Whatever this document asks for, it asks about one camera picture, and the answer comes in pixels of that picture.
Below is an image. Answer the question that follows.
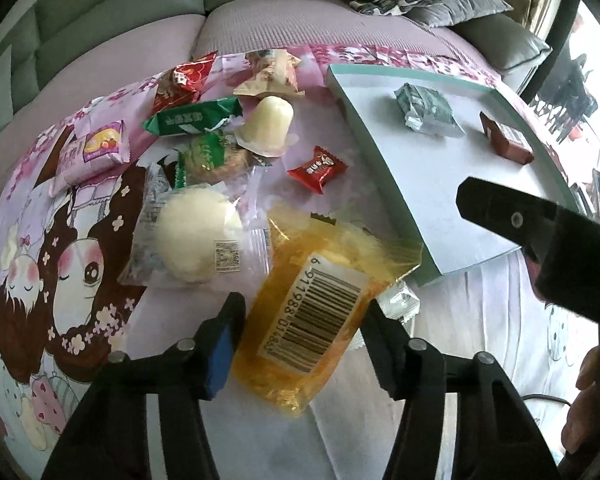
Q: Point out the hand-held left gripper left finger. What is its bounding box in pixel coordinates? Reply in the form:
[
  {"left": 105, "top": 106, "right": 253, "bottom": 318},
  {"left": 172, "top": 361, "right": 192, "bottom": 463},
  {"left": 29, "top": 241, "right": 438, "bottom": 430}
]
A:
[{"left": 40, "top": 291, "right": 247, "bottom": 480}]

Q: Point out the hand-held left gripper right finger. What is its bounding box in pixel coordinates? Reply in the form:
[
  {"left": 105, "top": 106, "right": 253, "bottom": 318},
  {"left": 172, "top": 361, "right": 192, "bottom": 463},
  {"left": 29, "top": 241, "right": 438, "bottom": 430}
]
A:
[{"left": 360, "top": 298, "right": 563, "bottom": 480}]

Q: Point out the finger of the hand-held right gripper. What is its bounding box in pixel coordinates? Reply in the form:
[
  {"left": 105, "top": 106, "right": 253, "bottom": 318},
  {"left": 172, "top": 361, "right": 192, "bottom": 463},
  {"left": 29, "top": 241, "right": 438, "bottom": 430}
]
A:
[{"left": 456, "top": 176, "right": 562, "bottom": 261}]

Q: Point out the teal cardboard box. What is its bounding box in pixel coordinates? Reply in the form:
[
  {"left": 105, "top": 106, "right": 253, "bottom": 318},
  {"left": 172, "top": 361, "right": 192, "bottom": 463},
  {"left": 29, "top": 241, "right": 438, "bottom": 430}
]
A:
[{"left": 325, "top": 64, "right": 576, "bottom": 288}]

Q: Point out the yellow snack packet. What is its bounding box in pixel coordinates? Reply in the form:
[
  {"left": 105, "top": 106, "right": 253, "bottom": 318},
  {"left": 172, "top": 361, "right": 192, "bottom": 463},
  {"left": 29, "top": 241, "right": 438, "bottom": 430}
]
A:
[{"left": 231, "top": 204, "right": 425, "bottom": 418}]

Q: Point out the white bun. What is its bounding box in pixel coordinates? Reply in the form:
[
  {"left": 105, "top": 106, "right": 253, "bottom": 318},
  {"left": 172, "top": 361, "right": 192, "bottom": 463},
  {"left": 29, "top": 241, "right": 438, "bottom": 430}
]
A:
[{"left": 118, "top": 162, "right": 273, "bottom": 288}]

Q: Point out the small red candy packet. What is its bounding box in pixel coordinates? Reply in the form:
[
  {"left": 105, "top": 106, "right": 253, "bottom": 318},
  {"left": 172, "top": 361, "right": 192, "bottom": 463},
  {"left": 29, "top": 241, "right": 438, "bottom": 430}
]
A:
[{"left": 286, "top": 146, "right": 350, "bottom": 196}]

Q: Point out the green pastry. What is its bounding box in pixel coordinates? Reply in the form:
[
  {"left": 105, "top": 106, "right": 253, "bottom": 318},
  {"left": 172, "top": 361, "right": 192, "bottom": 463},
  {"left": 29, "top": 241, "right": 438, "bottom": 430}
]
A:
[{"left": 162, "top": 130, "right": 273, "bottom": 191}]

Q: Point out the person's right hand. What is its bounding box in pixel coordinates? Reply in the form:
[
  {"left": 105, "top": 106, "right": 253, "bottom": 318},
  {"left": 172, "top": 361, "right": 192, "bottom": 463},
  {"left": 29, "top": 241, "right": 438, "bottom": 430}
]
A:
[{"left": 561, "top": 346, "right": 600, "bottom": 456}]

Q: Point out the small white snack packet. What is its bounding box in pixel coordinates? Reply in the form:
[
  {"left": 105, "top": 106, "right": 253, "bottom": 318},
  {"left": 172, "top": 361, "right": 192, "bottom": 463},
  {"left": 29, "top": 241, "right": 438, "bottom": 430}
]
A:
[{"left": 377, "top": 280, "right": 421, "bottom": 323}]

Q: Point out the brown chocolate packet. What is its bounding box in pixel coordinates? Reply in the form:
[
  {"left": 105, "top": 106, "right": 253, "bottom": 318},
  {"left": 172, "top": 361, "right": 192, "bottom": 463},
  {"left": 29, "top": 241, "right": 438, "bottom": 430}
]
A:
[{"left": 480, "top": 111, "right": 535, "bottom": 165}]

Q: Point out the silver green snack packet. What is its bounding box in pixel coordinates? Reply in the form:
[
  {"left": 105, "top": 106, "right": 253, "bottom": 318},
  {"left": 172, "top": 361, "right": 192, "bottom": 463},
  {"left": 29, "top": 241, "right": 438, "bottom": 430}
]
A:
[{"left": 394, "top": 82, "right": 466, "bottom": 138}]

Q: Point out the pink printed blanket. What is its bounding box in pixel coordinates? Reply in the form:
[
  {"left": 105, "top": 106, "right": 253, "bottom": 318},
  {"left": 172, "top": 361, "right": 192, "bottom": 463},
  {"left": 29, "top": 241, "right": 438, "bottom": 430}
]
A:
[{"left": 0, "top": 42, "right": 600, "bottom": 480}]

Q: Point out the grey cushion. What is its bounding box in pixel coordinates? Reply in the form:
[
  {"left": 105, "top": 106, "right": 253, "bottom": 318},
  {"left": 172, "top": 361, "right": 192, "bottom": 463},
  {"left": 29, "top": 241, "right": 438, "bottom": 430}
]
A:
[{"left": 405, "top": 0, "right": 515, "bottom": 28}]

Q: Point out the pink snack packet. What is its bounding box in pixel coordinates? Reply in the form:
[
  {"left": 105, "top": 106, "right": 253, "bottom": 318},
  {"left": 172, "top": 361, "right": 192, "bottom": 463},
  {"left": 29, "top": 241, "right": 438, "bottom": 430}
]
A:
[{"left": 48, "top": 120, "right": 132, "bottom": 197}]

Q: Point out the white jelly cup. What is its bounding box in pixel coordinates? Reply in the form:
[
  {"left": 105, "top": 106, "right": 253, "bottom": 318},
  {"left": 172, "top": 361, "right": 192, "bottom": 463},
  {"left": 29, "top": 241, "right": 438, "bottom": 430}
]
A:
[{"left": 233, "top": 96, "right": 297, "bottom": 158}]

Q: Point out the beige snack packet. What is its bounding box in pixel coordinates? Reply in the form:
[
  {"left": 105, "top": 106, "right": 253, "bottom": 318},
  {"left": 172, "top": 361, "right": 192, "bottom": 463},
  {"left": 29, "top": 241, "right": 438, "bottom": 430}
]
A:
[{"left": 232, "top": 49, "right": 306, "bottom": 98}]

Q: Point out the red snack packet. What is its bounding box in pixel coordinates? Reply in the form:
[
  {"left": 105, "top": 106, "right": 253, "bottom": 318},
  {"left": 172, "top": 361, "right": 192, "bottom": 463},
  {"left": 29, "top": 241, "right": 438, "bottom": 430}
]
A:
[{"left": 152, "top": 51, "right": 218, "bottom": 116}]

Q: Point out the pink sofa cover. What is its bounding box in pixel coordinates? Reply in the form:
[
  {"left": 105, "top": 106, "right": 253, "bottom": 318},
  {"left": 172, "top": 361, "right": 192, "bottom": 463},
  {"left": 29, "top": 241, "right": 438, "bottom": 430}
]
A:
[{"left": 0, "top": 0, "right": 473, "bottom": 171}]

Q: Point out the grey green sofa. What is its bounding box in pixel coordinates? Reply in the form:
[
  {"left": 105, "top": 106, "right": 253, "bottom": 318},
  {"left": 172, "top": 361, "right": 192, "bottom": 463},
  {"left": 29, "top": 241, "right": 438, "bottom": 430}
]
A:
[{"left": 0, "top": 0, "right": 553, "bottom": 201}]

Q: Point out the black cable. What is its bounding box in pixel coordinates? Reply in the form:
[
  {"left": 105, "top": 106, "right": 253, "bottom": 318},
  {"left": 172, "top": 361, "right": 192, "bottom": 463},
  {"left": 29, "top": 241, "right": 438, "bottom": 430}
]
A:
[{"left": 522, "top": 394, "right": 571, "bottom": 406}]

